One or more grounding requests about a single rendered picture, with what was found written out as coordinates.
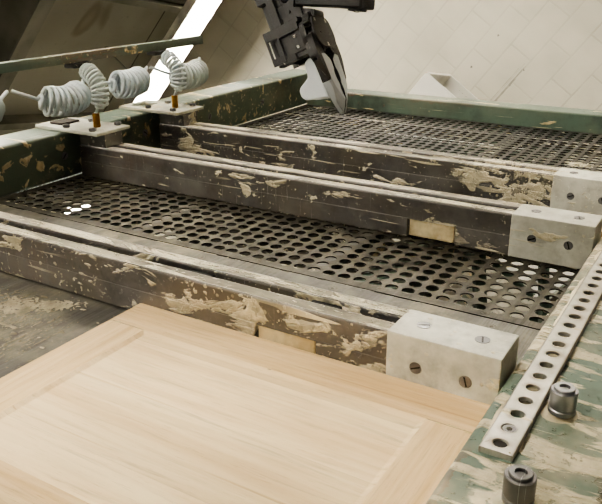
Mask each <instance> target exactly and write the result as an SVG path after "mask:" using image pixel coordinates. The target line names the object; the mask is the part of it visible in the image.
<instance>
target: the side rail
mask: <svg viewBox="0 0 602 504"><path fill-rule="evenodd" d="M347 92H348V101H347V109H357V110H367V111H377V112H387V113H396V114H406V115H416V116H426V117H436V118H446V119H455V120H465V121H475V122H485V123H495V124H504V125H514V126H524V127H534V128H544V129H554V130H563V131H573V132H583V133H593V134H602V110H590V109H579V108H567V107H556V106H544V105H533V104H521V103H510V102H498V101H487V100H475V99H464V98H452V97H440V96H429V95H417V94H406V93H394V92H383V91H371V90H360V89H348V88H347ZM307 104H308V105H318V106H328V107H335V105H334V104H333V102H332V100H331V99H330V98H328V99H322V100H307Z"/></svg>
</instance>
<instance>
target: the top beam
mask: <svg viewBox="0 0 602 504"><path fill-rule="evenodd" d="M307 78H308V75H307V72H306V70H303V69H291V70H286V71H282V72H277V73H273V74H269V75H264V76H260V77H256V78H251V79H247V80H242V81H238V82H234V83H229V84H225V85H220V86H216V87H212V88H207V89H203V90H198V91H194V92H190V93H185V94H181V95H178V103H179V104H188V105H189V104H190V103H196V105H197V106H203V107H204V109H202V110H198V111H197V122H202V123H210V124H218V125H226V126H235V125H238V124H241V123H244V122H248V121H251V120H254V119H258V118H261V117H264V116H267V115H271V114H274V113H277V112H280V111H284V110H287V109H290V108H293V107H297V106H300V105H303V104H307V102H306V101H305V99H303V98H302V97H301V94H300V88H301V87H302V85H303V84H304V83H305V82H306V80H307ZM99 114H100V121H103V122H110V123H114V122H115V121H121V122H122V124H125V125H130V128H129V129H125V130H121V131H122V140H123V144H124V143H127V144H134V145H140V146H147V147H154V148H161V144H160V128H159V124H160V117H159V113H151V112H142V111H133V110H125V109H115V110H111V111H106V112H102V113H99ZM79 145H81V144H80V136H79V134H74V133H68V132H61V131H54V130H47V129H41V128H32V129H27V130H23V131H18V132H14V133H10V134H5V135H1V136H0V197H3V196H6V195H9V194H13V193H16V192H19V191H22V190H26V189H29V188H32V187H35V186H39V185H42V184H45V183H48V182H52V181H55V180H58V179H62V178H65V177H68V176H71V175H75V174H78V173H81V172H82V165H81V161H82V160H81V155H80V146H79Z"/></svg>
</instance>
